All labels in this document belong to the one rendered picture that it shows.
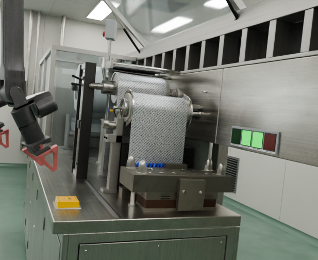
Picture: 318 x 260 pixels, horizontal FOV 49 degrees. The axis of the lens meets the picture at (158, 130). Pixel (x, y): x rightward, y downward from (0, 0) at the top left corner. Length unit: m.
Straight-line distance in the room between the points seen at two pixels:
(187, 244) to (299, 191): 3.22
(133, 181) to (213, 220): 0.32
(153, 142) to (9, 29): 0.67
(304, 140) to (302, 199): 3.34
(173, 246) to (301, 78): 0.67
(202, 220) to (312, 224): 3.11
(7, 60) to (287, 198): 3.91
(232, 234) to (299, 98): 0.56
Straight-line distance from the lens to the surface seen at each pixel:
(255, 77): 1.25
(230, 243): 1.36
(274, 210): 4.73
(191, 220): 1.25
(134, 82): 1.63
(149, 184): 1.21
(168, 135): 1.43
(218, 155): 1.71
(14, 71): 1.07
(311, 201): 4.29
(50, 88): 2.33
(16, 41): 1.09
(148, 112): 1.39
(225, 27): 1.48
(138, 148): 1.39
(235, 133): 1.30
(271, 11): 1.27
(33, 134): 1.10
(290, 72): 1.13
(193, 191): 1.27
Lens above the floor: 1.25
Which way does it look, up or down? 3 degrees down
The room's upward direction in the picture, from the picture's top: 5 degrees clockwise
